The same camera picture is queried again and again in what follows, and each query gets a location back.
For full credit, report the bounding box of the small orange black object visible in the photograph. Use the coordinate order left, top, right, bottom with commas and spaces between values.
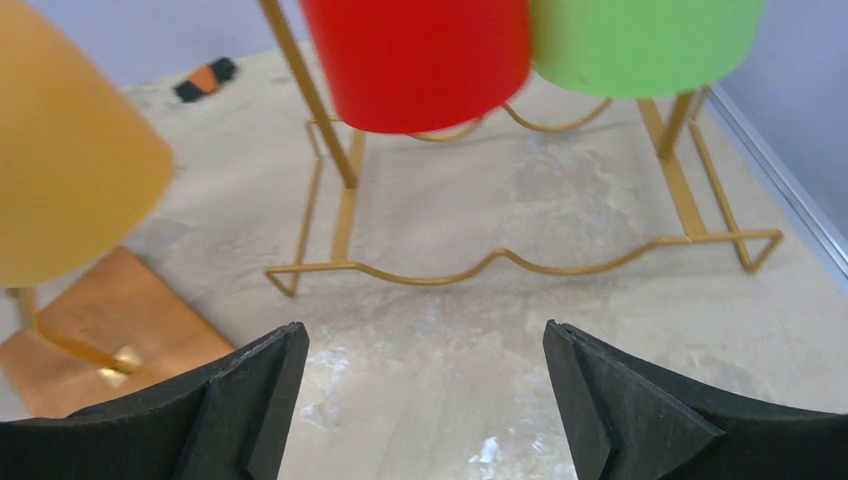
172, 57, 238, 103

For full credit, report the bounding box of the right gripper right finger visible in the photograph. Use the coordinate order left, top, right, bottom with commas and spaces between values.
542, 320, 847, 479

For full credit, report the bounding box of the yellow goblet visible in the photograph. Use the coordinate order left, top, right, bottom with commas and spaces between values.
0, 0, 177, 289

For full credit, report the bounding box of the gold scroll wine glass rack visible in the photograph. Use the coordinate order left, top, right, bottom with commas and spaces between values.
0, 245, 236, 422

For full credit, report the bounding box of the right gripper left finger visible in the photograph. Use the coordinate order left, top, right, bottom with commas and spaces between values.
1, 322, 309, 479

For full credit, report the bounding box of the red goblet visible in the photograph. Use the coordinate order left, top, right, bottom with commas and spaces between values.
301, 0, 531, 134

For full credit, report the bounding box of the green goblet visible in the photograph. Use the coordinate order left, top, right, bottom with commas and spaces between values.
529, 0, 766, 98

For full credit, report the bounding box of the gold rectangular wire rack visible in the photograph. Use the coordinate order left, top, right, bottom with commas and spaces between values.
260, 1, 784, 298

